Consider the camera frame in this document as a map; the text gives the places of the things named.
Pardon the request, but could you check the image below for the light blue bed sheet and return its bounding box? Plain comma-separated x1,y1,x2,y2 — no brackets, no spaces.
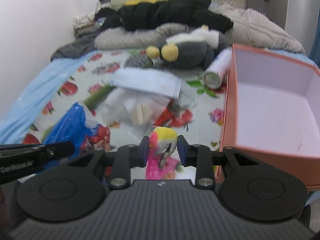
0,44,320,205

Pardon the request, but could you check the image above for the white spray can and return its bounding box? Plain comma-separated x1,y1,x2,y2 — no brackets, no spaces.
202,48,232,89

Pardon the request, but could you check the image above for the cardboard box with tissues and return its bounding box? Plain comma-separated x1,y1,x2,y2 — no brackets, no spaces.
72,14,99,38

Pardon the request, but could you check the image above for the fruit pattern tablecloth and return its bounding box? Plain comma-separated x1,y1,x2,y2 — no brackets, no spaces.
23,50,226,154

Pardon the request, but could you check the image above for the grey duvet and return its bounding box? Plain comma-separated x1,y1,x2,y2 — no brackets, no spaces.
94,4,306,55

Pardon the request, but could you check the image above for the clear bag with wooden sticks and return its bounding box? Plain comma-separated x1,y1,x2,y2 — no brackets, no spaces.
101,88,170,138

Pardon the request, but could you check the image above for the yellow pillow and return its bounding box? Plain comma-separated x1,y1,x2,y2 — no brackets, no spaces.
125,0,157,5

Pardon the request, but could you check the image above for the dark grey blanket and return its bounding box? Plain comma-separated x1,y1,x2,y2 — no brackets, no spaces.
50,30,101,62

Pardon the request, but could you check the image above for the light blue face mask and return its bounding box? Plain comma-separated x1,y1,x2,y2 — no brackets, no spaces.
109,67,182,99

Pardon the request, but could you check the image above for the black jacket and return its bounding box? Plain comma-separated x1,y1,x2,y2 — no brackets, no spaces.
94,0,234,33

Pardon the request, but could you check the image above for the orange shoe box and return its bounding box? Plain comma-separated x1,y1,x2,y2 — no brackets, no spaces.
221,44,319,191

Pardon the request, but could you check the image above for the blue curtain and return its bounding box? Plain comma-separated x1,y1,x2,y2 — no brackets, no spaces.
309,18,320,67

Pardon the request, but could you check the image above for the colourful small plush keychain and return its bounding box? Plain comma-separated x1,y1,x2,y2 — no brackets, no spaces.
145,126,180,180

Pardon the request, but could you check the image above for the blue white plastic package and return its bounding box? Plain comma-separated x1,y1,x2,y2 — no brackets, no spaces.
42,101,111,160

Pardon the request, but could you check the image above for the green long-handled massage brush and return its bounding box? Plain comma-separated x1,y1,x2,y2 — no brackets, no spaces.
39,54,176,143

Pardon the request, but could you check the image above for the grey penguin plush toy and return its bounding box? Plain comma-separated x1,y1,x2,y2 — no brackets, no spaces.
146,25,228,70

